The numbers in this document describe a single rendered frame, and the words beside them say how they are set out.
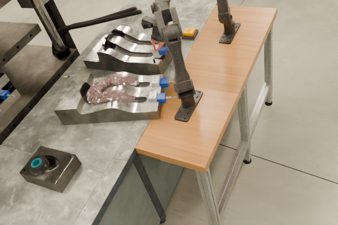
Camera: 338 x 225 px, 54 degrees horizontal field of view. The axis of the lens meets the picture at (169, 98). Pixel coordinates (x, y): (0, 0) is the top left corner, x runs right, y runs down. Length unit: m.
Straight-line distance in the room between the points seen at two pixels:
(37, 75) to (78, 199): 1.02
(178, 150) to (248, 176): 0.92
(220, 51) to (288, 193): 0.96
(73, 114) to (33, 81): 0.59
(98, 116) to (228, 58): 0.75
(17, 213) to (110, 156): 0.43
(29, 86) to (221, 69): 1.14
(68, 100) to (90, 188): 0.48
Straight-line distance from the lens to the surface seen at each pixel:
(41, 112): 1.91
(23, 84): 2.22
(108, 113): 1.61
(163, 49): 1.74
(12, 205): 1.60
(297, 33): 3.37
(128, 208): 1.71
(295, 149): 2.41
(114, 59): 1.87
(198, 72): 1.77
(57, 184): 1.46
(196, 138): 1.46
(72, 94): 1.73
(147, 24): 1.71
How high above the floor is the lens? 1.93
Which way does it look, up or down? 43 degrees down
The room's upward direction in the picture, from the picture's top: 16 degrees counter-clockwise
